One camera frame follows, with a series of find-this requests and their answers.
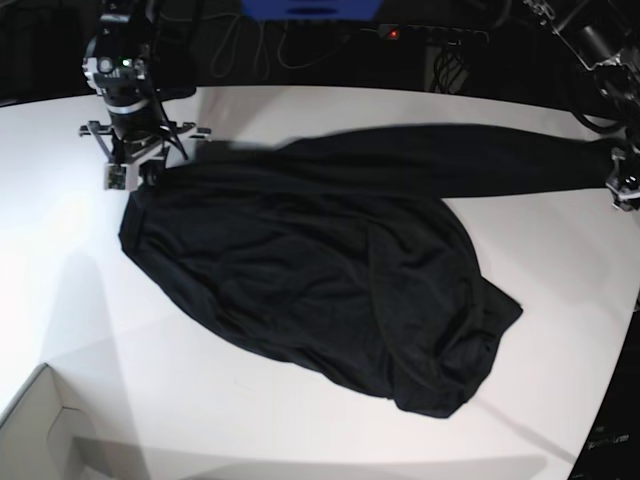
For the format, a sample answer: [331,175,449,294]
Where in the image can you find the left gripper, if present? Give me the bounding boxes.
[606,147,639,212]

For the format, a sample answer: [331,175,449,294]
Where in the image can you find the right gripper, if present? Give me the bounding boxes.
[79,121,211,186]

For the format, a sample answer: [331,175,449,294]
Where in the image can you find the black t-shirt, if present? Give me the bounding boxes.
[119,124,623,418]

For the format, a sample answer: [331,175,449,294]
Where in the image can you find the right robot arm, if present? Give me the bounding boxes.
[78,1,211,192]

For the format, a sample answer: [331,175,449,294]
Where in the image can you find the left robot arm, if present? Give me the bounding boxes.
[523,1,639,211]

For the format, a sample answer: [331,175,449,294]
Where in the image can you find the blue box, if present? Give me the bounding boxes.
[242,0,383,21]

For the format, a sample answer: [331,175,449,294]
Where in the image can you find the black power strip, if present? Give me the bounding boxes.
[375,24,489,43]

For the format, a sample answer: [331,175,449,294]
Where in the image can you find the white cardboard box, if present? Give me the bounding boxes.
[1,364,150,480]

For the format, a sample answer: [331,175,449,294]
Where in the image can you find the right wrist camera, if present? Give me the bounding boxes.
[104,163,139,192]

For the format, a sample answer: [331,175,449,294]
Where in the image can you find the grey hanging cables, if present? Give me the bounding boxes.
[209,12,351,79]

